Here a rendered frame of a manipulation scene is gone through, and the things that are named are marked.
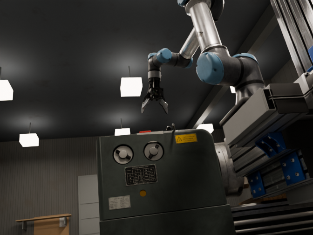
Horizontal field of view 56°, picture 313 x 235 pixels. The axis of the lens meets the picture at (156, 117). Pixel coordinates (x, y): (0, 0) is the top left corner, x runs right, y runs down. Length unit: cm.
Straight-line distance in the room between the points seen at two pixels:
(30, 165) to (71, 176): 133
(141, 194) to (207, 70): 64
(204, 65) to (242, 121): 33
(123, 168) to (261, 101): 81
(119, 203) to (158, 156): 29
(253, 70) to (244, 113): 36
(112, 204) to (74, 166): 888
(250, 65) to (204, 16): 29
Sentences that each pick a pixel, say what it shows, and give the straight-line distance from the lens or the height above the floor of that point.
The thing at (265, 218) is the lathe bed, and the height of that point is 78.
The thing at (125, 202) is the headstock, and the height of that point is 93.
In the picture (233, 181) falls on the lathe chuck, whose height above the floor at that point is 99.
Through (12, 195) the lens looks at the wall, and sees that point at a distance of 1036.
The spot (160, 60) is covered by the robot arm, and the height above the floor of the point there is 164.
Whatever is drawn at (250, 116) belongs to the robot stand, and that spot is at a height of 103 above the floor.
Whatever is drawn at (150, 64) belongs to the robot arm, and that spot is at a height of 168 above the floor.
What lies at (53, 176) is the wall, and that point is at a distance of 1024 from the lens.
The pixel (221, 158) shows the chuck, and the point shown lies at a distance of 161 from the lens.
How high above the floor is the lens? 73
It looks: 24 degrees up
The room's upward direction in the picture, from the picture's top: 8 degrees counter-clockwise
